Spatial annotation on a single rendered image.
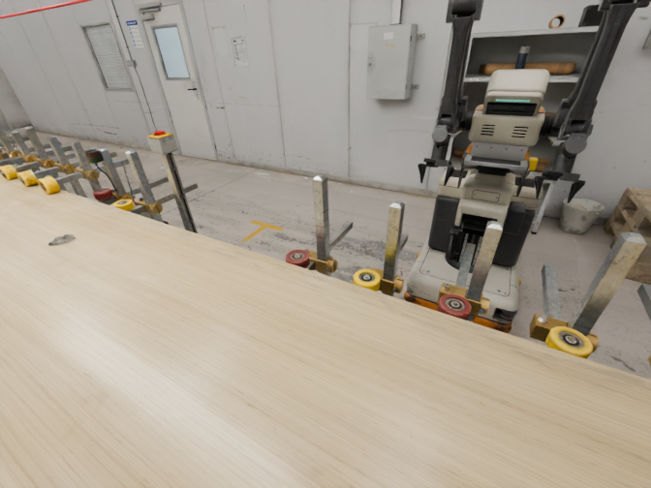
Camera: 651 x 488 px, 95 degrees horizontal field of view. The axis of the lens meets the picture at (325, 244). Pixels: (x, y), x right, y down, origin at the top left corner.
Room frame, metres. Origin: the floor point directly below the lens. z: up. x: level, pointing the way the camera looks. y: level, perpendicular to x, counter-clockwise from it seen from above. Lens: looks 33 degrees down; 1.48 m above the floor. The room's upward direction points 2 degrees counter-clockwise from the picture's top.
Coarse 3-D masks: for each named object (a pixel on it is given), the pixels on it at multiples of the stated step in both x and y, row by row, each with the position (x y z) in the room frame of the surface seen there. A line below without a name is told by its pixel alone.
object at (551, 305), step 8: (544, 264) 0.80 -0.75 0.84; (544, 272) 0.76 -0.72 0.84; (552, 272) 0.76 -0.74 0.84; (544, 280) 0.73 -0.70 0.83; (552, 280) 0.72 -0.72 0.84; (544, 288) 0.70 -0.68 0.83; (552, 288) 0.68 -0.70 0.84; (544, 296) 0.66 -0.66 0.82; (552, 296) 0.65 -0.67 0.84; (544, 304) 0.64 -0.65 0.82; (552, 304) 0.61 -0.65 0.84; (544, 312) 0.61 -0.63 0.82; (552, 312) 0.59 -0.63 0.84; (560, 312) 0.58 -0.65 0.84
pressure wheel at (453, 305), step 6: (450, 294) 0.60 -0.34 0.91; (444, 300) 0.58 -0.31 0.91; (450, 300) 0.58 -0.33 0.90; (456, 300) 0.58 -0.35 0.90; (462, 300) 0.58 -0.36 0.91; (438, 306) 0.58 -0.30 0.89; (444, 306) 0.56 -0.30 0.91; (450, 306) 0.56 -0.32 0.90; (456, 306) 0.56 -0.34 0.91; (462, 306) 0.56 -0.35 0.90; (468, 306) 0.55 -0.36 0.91; (444, 312) 0.55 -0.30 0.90; (450, 312) 0.54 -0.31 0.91; (456, 312) 0.54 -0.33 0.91; (462, 312) 0.54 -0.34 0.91; (468, 312) 0.54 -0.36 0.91; (462, 318) 0.53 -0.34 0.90; (468, 318) 0.54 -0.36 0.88
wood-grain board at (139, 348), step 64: (0, 192) 1.55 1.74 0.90; (64, 192) 1.51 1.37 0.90; (0, 256) 0.91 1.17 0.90; (64, 256) 0.89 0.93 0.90; (128, 256) 0.87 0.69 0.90; (192, 256) 0.85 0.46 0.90; (256, 256) 0.84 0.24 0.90; (0, 320) 0.58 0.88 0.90; (64, 320) 0.57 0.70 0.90; (128, 320) 0.56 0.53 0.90; (192, 320) 0.55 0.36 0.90; (256, 320) 0.54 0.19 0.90; (320, 320) 0.53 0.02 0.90; (384, 320) 0.52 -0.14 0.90; (448, 320) 0.51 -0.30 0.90; (0, 384) 0.39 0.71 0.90; (64, 384) 0.38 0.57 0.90; (128, 384) 0.38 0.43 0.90; (192, 384) 0.37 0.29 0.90; (256, 384) 0.37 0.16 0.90; (320, 384) 0.36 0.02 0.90; (384, 384) 0.35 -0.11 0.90; (448, 384) 0.35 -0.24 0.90; (512, 384) 0.34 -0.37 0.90; (576, 384) 0.34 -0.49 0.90; (640, 384) 0.33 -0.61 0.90; (0, 448) 0.26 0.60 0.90; (64, 448) 0.26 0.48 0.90; (128, 448) 0.25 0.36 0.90; (192, 448) 0.25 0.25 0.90; (256, 448) 0.25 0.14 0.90; (320, 448) 0.24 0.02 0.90; (384, 448) 0.24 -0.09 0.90; (448, 448) 0.23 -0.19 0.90; (512, 448) 0.23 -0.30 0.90; (576, 448) 0.22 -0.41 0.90; (640, 448) 0.22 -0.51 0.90
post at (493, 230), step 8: (488, 224) 0.64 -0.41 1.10; (496, 224) 0.63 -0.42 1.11; (488, 232) 0.63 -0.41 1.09; (496, 232) 0.62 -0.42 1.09; (488, 240) 0.62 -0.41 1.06; (496, 240) 0.62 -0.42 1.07; (480, 248) 0.63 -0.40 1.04; (488, 248) 0.62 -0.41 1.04; (496, 248) 0.61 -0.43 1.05; (480, 256) 0.63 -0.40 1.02; (488, 256) 0.62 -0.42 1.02; (480, 264) 0.62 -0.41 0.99; (488, 264) 0.62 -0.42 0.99; (480, 272) 0.62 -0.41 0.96; (472, 280) 0.63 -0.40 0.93; (480, 280) 0.62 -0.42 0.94; (472, 288) 0.63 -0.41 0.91; (480, 288) 0.62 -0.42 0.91; (472, 296) 0.62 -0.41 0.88; (472, 320) 0.61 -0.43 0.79
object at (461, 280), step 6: (468, 246) 0.91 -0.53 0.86; (474, 246) 0.90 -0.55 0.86; (468, 252) 0.87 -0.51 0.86; (468, 258) 0.83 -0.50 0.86; (462, 264) 0.80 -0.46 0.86; (468, 264) 0.80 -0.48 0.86; (462, 270) 0.77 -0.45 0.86; (468, 270) 0.77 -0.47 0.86; (462, 276) 0.74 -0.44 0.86; (456, 282) 0.71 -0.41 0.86; (462, 282) 0.71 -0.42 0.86
